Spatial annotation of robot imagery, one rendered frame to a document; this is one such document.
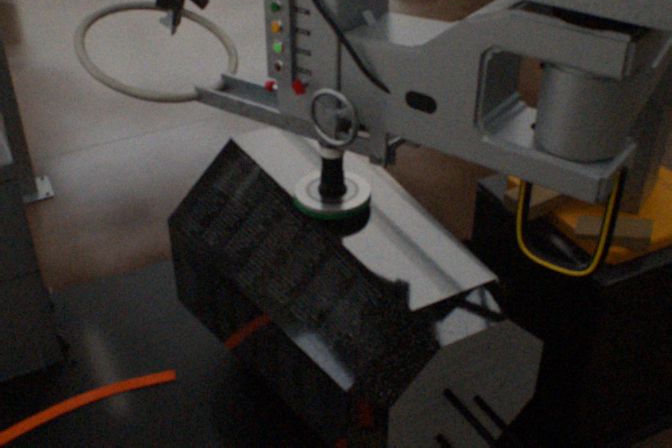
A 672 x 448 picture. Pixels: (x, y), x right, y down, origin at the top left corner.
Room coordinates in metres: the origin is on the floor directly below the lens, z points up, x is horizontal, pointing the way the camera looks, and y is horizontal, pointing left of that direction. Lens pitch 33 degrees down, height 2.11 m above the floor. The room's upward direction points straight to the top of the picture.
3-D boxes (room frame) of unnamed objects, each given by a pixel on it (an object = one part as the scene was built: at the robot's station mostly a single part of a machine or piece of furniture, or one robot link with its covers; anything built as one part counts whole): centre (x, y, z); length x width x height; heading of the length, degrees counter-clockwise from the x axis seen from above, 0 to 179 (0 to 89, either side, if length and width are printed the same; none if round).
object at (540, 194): (2.01, -0.60, 0.81); 0.20 x 0.10 x 0.05; 124
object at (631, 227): (1.86, -0.78, 0.80); 0.20 x 0.10 x 0.05; 68
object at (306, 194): (1.92, 0.01, 0.89); 0.21 x 0.21 x 0.01
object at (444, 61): (1.67, -0.30, 1.33); 0.74 x 0.23 x 0.49; 53
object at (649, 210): (2.08, -0.85, 0.76); 0.49 x 0.49 x 0.05; 26
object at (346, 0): (1.87, -0.05, 1.34); 0.36 x 0.22 x 0.45; 53
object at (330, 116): (1.75, -0.01, 1.22); 0.15 x 0.10 x 0.15; 53
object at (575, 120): (1.52, -0.52, 1.37); 0.19 x 0.19 x 0.20
